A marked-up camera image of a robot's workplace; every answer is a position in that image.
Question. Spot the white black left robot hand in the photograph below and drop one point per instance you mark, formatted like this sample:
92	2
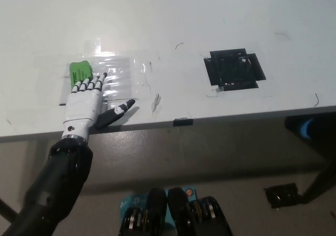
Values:
81	110

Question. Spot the green whiteboard eraser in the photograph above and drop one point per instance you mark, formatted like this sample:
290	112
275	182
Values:
78	69

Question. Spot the clear plastic sheet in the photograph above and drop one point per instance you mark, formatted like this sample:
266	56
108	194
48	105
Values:
118	68

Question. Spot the small black tape strip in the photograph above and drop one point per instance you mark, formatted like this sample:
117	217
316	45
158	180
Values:
183	122

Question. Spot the teal tp-link box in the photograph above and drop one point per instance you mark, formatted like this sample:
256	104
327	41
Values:
131	202

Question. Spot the black tape patch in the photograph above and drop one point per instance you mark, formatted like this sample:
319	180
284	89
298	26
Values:
231	70

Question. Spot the black object with blue patch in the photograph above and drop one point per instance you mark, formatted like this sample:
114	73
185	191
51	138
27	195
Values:
309	131

